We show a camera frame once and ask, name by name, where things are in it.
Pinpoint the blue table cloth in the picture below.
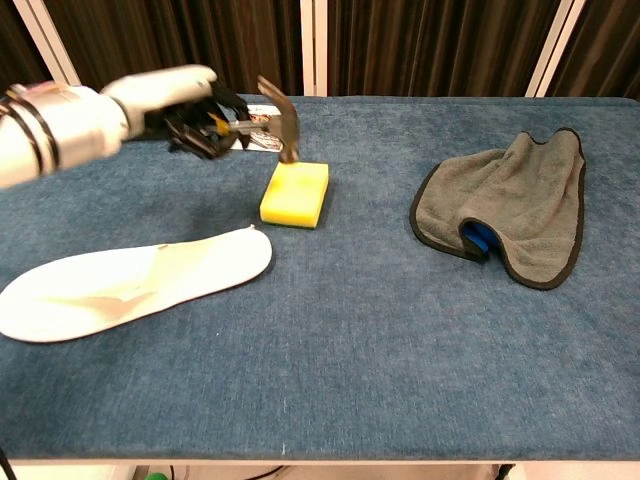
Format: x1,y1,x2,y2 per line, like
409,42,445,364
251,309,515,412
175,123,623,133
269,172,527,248
0,92,640,460

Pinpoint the black cable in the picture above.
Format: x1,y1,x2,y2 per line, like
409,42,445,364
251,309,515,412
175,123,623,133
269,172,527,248
249,465,291,480

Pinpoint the steel claw hammer black handle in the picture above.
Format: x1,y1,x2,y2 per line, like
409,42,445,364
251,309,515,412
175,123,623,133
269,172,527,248
219,75,302,165

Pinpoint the blue object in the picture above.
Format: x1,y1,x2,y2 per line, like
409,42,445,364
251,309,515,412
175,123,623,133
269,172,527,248
462,221,494,260

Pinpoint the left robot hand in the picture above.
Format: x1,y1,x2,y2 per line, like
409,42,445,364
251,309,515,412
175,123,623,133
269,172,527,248
99,64,251,160

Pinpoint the white shoe insole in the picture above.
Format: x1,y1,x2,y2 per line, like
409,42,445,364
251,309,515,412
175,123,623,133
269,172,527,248
0,224,275,345

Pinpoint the photo card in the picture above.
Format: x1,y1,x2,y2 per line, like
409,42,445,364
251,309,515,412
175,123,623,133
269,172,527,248
238,104,282,153

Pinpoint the grey cloth black trim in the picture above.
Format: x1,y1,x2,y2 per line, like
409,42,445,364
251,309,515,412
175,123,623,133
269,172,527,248
408,127,587,291

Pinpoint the yellow sponge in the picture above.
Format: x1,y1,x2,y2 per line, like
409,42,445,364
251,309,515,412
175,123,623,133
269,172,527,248
259,159,331,231

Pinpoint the white frame post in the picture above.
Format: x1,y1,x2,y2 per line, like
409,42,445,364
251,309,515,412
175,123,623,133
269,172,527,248
299,0,329,97
12,0,83,87
524,0,587,98

